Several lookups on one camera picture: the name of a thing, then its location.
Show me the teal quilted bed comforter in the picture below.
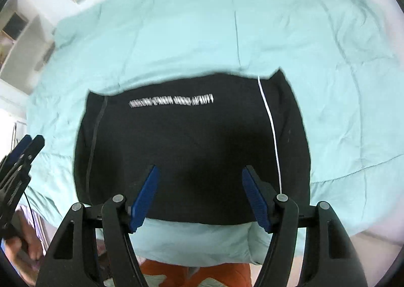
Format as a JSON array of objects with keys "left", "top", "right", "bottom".
[{"left": 18, "top": 0, "right": 404, "bottom": 267}]

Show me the white bookshelf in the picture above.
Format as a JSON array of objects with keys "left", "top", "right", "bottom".
[{"left": 1, "top": 0, "right": 54, "bottom": 95}]

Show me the black picture frame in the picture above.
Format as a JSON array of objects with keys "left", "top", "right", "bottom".
[{"left": 2, "top": 12, "right": 28, "bottom": 41}]

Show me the person left hand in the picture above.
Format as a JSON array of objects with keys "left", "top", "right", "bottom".
[{"left": 4, "top": 210, "right": 43, "bottom": 286}]

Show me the orange garment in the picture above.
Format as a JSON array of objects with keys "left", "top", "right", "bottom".
[{"left": 140, "top": 260, "right": 253, "bottom": 287}]

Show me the black hooded jacket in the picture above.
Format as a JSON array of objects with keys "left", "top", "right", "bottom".
[{"left": 73, "top": 71, "right": 310, "bottom": 225}]

